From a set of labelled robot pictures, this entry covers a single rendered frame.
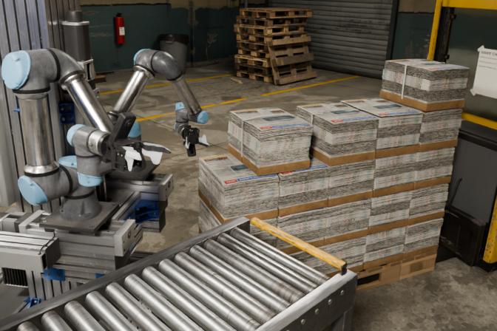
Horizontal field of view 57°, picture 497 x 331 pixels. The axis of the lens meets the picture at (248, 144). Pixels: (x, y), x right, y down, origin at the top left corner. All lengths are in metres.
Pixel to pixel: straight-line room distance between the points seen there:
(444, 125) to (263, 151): 1.12
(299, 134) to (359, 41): 7.70
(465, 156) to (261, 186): 1.68
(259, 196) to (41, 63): 1.12
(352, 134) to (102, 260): 1.31
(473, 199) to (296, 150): 1.58
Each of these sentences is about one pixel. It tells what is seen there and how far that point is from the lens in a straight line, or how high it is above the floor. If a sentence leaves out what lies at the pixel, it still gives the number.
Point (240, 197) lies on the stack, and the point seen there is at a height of 0.75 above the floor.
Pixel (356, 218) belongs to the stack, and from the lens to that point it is 2.59.
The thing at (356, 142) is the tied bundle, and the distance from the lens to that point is 2.40.
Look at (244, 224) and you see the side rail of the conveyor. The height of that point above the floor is 0.79.
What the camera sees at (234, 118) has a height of 1.04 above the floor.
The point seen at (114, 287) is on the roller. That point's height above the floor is 0.80.
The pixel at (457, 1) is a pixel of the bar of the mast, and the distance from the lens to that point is 3.26.
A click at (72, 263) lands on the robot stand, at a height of 0.63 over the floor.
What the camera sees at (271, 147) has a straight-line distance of 2.16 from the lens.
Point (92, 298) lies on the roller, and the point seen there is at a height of 0.80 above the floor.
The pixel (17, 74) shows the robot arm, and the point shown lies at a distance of 1.63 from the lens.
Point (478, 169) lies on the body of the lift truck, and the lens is 3.37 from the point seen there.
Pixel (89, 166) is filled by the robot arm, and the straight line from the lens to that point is 1.52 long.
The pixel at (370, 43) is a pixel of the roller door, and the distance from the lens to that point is 9.72.
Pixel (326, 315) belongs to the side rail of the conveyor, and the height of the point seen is 0.73.
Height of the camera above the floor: 1.68
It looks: 19 degrees down
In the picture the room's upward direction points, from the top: 2 degrees clockwise
